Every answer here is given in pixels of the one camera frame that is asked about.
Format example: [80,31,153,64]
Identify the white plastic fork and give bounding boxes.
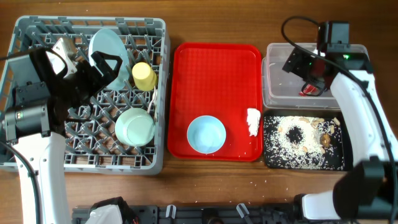
[147,87,157,114]

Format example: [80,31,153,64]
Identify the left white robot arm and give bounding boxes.
[1,47,123,223]

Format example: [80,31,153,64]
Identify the red plastic tray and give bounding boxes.
[167,42,263,162]

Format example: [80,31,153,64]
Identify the yellow plastic cup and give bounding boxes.
[132,62,158,91]

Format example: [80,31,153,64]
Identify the light green bowl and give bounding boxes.
[115,108,155,147]

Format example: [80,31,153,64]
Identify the small blue food bowl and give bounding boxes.
[187,115,226,154]

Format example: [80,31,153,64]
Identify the grey dishwasher rack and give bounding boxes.
[8,16,171,175]

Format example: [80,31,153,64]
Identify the spilled rice and food scraps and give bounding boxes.
[264,115,345,170]

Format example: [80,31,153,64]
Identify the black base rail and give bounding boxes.
[72,203,349,224]

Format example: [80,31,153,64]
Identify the light blue plate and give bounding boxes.
[88,29,130,91]

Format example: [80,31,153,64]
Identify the white napkin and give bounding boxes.
[246,108,261,136]

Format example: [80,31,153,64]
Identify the red snack wrapper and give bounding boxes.
[299,84,319,96]

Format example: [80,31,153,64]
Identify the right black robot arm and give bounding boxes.
[283,47,397,222]

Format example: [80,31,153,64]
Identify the clear plastic bin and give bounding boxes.
[261,42,374,111]

